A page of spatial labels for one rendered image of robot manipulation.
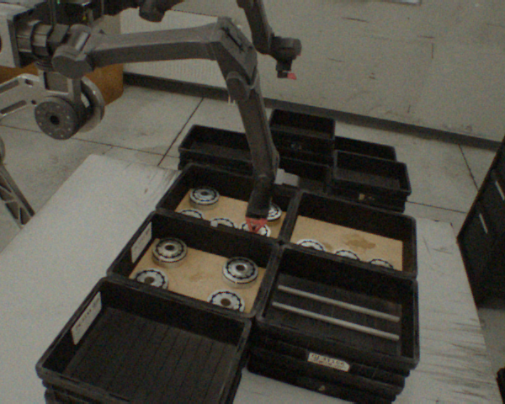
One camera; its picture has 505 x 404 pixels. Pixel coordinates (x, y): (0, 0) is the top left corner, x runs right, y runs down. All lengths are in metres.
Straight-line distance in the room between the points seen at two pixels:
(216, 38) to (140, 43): 0.17
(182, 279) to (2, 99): 0.87
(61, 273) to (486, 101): 3.78
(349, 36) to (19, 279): 3.29
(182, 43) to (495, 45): 3.59
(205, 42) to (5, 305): 0.99
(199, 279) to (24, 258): 0.62
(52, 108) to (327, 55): 3.04
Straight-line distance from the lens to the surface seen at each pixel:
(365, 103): 4.32
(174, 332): 1.23
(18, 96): 1.69
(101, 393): 1.02
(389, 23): 4.12
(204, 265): 1.39
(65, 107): 1.46
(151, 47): 1.00
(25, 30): 1.15
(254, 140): 1.15
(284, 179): 1.31
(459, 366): 1.54
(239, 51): 0.97
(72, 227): 1.75
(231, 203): 1.63
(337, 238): 1.57
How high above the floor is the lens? 1.80
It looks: 36 degrees down
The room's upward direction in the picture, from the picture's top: 8 degrees clockwise
